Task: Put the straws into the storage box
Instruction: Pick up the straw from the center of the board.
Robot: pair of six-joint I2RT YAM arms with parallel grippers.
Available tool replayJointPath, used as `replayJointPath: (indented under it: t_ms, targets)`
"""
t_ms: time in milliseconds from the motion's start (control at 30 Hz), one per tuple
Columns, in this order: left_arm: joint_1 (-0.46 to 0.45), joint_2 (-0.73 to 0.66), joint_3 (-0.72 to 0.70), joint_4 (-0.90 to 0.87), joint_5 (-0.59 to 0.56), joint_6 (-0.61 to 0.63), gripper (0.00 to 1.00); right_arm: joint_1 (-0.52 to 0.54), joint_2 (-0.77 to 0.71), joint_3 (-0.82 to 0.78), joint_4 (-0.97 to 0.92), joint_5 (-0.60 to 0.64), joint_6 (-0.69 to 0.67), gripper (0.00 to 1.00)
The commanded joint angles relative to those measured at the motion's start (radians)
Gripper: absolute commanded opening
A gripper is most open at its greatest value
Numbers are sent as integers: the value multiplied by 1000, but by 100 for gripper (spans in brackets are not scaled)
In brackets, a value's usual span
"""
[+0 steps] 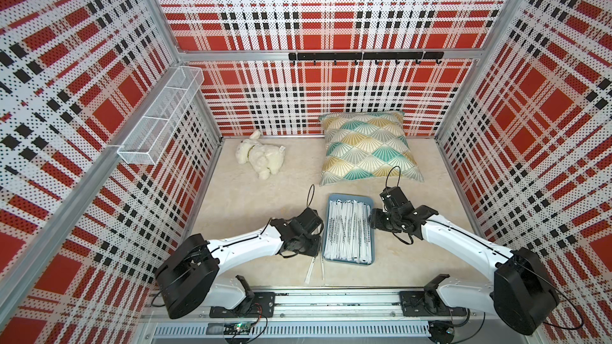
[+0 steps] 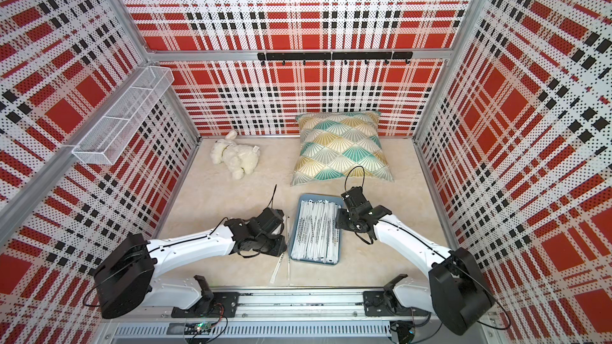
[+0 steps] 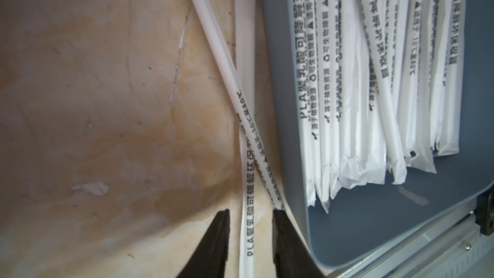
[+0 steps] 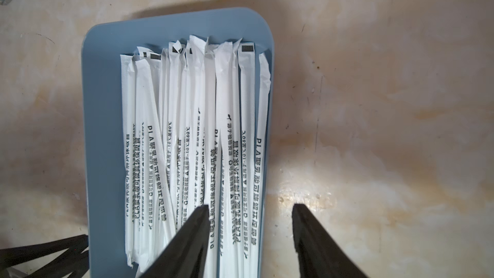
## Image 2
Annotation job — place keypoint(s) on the geometric fan pattern pillow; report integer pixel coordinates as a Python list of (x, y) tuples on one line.
[(339, 144)]

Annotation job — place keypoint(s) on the blue plastic storage tray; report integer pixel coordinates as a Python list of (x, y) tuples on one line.
[(317, 230)]

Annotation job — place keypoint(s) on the white wire mesh basket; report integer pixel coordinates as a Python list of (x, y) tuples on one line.
[(107, 139)]

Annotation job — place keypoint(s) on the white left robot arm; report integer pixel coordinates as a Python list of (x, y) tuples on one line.
[(133, 275)]

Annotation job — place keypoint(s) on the black wall hook rail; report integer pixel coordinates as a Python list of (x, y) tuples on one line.
[(336, 56)]

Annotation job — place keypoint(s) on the green circuit board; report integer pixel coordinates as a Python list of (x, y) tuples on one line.
[(195, 329)]

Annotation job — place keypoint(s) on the white plush toy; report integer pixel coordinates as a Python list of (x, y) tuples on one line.
[(240, 159)]

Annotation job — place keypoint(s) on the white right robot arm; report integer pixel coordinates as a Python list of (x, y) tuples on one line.
[(456, 292)]

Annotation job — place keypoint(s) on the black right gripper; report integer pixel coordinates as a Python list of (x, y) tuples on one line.
[(340, 220)]

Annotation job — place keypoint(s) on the white paper straw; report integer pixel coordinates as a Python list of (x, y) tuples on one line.
[(277, 268), (301, 234), (332, 250), (288, 228)]

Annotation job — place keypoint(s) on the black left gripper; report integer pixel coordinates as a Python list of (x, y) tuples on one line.
[(277, 249)]

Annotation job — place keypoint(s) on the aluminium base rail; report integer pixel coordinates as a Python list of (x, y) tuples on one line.
[(289, 315)]

